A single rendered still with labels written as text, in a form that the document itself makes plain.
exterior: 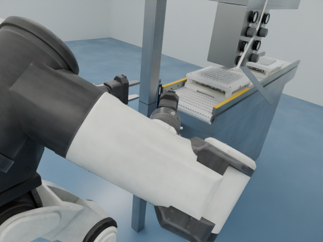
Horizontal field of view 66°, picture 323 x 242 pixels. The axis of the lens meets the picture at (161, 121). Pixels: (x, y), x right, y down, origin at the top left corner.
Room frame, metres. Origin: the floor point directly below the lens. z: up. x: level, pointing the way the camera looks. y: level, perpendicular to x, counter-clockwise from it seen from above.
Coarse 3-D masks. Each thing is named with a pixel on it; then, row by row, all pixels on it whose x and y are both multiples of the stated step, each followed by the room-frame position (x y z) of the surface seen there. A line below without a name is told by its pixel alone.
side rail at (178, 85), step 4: (264, 52) 2.10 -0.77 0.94; (220, 68) 1.49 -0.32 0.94; (224, 68) 1.54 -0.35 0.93; (228, 68) 1.58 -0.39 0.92; (184, 80) 1.19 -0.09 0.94; (176, 84) 1.14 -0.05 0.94; (180, 84) 1.16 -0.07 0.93; (184, 84) 1.19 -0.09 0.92; (164, 88) 1.06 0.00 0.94; (168, 88) 1.09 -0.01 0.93; (176, 88) 1.14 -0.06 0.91
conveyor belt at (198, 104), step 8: (264, 56) 2.11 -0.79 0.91; (288, 64) 1.92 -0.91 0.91; (240, 72) 1.57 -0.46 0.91; (184, 88) 1.17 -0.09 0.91; (184, 96) 1.07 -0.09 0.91; (192, 96) 1.08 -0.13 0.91; (200, 96) 1.09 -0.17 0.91; (208, 96) 1.10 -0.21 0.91; (184, 104) 0.99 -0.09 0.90; (192, 104) 0.99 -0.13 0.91; (200, 104) 1.00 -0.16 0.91; (208, 104) 1.01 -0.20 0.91; (216, 104) 1.02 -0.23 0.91; (184, 112) 0.98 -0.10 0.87; (192, 112) 0.95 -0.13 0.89; (200, 112) 0.94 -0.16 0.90; (208, 112) 0.93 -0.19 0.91; (208, 120) 0.91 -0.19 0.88
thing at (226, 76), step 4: (204, 72) 1.21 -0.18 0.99; (208, 72) 1.22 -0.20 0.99; (212, 72) 1.22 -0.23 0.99; (216, 72) 1.24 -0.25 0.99; (220, 72) 1.25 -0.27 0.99; (224, 72) 1.26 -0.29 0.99; (228, 72) 1.26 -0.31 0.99; (212, 76) 1.16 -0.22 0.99; (216, 76) 1.16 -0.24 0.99; (220, 76) 1.18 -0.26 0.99; (224, 76) 1.18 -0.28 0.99; (228, 76) 1.19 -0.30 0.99; (232, 76) 1.21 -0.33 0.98; (236, 76) 1.20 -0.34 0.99; (224, 80) 1.14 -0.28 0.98; (228, 80) 1.13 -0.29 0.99; (204, 84) 1.18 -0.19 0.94
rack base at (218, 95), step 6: (186, 84) 1.18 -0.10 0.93; (192, 84) 1.17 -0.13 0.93; (198, 84) 1.18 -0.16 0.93; (198, 90) 1.15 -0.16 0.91; (204, 90) 1.11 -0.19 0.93; (210, 90) 1.11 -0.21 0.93; (216, 90) 1.12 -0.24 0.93; (240, 90) 1.16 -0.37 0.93; (216, 96) 1.07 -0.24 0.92; (222, 96) 1.06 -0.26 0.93
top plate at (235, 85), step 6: (210, 66) 1.36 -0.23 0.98; (192, 72) 1.22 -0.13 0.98; (192, 78) 1.16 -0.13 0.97; (198, 78) 1.14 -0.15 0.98; (204, 78) 1.14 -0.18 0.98; (246, 78) 1.22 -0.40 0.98; (210, 84) 1.10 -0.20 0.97; (216, 84) 1.08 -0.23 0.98; (222, 84) 1.09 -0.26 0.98; (234, 84) 1.11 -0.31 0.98; (240, 84) 1.12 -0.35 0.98; (246, 84) 1.17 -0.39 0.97; (228, 90) 1.05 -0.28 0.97; (234, 90) 1.06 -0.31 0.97
